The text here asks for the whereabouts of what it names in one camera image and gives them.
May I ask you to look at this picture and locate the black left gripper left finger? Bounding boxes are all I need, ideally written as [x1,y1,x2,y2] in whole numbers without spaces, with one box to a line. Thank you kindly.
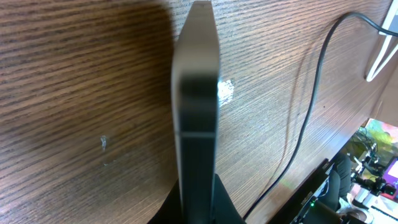
[147,179,185,224]

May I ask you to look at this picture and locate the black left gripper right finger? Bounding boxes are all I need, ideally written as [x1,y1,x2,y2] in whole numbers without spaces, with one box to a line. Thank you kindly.
[213,174,245,224]

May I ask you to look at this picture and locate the teal screen smartphone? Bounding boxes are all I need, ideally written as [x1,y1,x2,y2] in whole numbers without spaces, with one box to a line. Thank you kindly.
[171,1,220,223]

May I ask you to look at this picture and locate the black USB-C charging cable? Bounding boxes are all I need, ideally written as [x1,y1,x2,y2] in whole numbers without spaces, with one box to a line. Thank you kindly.
[242,11,398,222]

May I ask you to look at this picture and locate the seated person in background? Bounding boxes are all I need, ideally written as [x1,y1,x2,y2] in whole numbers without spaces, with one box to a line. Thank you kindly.
[319,152,351,211]

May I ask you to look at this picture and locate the background laptop screen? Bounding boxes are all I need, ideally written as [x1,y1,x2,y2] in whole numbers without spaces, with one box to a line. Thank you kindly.
[382,156,398,188]

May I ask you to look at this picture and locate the white power strip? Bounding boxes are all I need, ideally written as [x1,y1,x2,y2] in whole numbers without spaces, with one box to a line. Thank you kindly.
[381,0,398,32]

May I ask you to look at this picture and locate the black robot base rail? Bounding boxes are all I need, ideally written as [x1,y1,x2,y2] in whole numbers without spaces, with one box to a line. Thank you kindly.
[267,159,333,224]

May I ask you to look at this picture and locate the white power strip cord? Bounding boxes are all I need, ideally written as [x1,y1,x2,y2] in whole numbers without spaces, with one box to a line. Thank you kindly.
[365,34,398,83]

